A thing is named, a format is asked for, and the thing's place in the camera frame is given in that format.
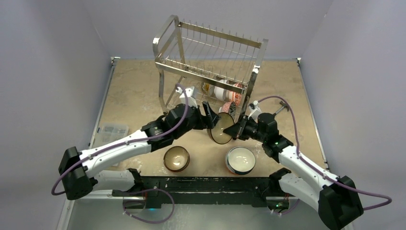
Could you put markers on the small black hammer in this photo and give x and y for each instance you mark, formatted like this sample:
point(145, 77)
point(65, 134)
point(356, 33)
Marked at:
point(283, 107)

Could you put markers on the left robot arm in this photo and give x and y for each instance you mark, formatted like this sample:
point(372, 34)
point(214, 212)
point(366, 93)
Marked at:
point(78, 169)

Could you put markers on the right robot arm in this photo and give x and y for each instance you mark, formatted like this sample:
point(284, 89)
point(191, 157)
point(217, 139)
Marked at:
point(333, 197)

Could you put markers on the patterned bowl under brown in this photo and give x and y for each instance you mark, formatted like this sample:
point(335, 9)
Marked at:
point(176, 159)

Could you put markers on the white blue-rimmed bowl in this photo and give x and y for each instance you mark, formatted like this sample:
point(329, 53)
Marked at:
point(240, 161)

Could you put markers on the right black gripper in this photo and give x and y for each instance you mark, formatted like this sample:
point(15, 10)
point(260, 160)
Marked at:
point(242, 129)

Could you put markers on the white cream bowl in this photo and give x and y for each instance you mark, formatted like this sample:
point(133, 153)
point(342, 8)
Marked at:
point(207, 89)

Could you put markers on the black leaf patterned bowl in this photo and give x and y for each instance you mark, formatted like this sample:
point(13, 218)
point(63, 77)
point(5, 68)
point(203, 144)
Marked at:
point(229, 107)

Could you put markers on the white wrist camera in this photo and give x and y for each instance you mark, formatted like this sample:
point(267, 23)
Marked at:
point(189, 94)
point(255, 110)

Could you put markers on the orange patterned bowl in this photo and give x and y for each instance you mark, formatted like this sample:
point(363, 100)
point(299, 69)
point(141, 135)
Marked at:
point(234, 97)

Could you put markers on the steel two-tier dish rack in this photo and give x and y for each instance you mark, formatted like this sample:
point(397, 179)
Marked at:
point(189, 54)

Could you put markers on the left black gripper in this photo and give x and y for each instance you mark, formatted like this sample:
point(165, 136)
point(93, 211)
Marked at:
point(205, 122)

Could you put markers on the aluminium frame rail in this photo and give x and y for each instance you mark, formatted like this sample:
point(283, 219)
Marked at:
point(131, 182)

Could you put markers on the clear plastic screw box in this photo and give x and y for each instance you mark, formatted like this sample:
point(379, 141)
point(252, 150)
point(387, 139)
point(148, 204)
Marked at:
point(109, 132)

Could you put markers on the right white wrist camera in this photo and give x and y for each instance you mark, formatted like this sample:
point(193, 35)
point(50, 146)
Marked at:
point(255, 110)

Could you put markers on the brown glazed bowl stack top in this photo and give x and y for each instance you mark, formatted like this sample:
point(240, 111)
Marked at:
point(217, 133)

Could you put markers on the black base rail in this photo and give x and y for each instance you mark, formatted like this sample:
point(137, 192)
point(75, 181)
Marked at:
point(155, 191)

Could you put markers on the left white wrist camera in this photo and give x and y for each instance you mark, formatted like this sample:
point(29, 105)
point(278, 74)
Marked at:
point(189, 94)

